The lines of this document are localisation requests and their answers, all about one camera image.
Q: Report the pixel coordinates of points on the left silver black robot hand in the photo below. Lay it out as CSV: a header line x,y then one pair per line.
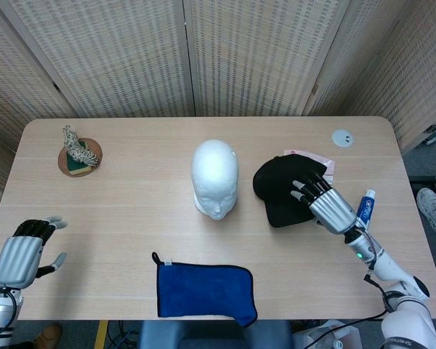
x,y
18,260

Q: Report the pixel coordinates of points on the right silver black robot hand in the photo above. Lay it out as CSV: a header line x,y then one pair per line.
x,y
332,211

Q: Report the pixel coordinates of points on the black cap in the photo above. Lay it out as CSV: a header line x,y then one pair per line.
x,y
276,185

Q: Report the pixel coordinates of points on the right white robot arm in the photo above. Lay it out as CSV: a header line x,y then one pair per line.
x,y
392,267

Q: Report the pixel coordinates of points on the blue cloth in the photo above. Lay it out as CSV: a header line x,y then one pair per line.
x,y
203,287

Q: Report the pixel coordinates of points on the blue white toothpaste tube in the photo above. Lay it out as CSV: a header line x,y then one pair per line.
x,y
367,207

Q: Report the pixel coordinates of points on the pink wet wipes pack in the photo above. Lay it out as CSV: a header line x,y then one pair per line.
x,y
330,169

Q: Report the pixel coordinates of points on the brown shoe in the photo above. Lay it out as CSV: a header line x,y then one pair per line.
x,y
47,336

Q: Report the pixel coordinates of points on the white sneaker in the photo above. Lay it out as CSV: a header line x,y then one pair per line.
x,y
432,209

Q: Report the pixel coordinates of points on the green yellow sponge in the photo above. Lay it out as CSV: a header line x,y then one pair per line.
x,y
73,165

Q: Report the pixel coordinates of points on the white foam mannequin head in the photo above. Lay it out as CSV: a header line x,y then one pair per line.
x,y
214,174

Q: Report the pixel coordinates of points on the clear plastic bag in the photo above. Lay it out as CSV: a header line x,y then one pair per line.
x,y
334,334

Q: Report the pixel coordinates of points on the wooden coaster with ornament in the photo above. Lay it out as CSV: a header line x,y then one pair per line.
x,y
96,151

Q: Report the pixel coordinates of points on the woven folding screen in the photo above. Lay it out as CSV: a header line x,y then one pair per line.
x,y
131,54

